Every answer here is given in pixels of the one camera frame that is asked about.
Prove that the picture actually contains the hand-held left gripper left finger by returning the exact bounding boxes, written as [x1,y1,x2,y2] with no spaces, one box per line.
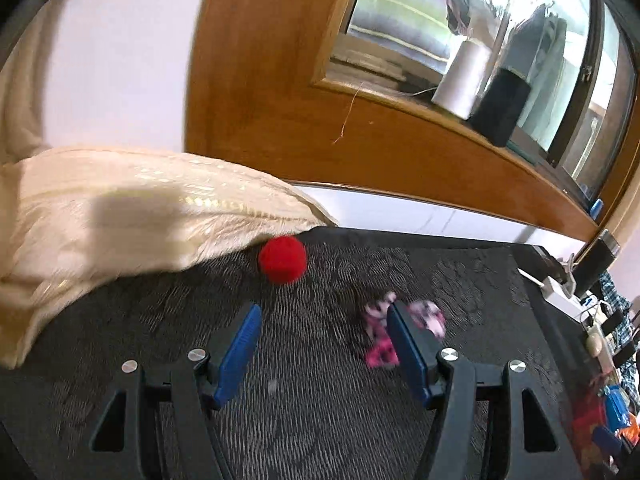
[89,302,262,480]

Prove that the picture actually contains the white power adapter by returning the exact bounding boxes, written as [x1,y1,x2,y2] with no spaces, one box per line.
[517,267,585,315]

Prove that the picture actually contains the orange object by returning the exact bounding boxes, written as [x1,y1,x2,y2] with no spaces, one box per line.
[619,410,640,447]

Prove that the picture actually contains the beige pillow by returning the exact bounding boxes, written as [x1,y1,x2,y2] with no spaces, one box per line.
[0,146,341,371]

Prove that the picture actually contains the blue toy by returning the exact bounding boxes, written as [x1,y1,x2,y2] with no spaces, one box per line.
[604,385,632,432]

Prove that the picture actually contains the black rectangular box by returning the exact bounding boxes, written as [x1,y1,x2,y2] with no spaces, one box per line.
[572,230,622,297]

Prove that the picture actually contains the red cloth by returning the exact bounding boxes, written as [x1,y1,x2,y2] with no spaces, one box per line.
[571,390,617,472]

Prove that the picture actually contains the wooden window frame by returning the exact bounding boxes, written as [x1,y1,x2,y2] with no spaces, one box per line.
[185,0,640,241]

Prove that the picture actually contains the beige curtain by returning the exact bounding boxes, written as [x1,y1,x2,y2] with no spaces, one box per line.
[0,10,66,166]

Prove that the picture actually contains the plaid cloth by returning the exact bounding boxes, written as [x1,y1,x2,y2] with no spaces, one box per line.
[600,270,640,343]

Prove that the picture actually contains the black thread spool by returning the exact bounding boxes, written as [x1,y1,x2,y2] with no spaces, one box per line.
[470,67,532,148]

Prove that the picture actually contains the pink patterned plush toy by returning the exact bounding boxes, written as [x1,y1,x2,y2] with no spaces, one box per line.
[361,291,447,370]

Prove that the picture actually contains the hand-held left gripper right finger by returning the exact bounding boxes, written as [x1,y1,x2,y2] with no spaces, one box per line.
[386,300,558,480]

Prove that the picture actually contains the white thread spool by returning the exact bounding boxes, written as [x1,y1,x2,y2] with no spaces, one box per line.
[431,37,493,120]

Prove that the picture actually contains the red ball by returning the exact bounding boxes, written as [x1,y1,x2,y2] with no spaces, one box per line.
[258,235,307,285]

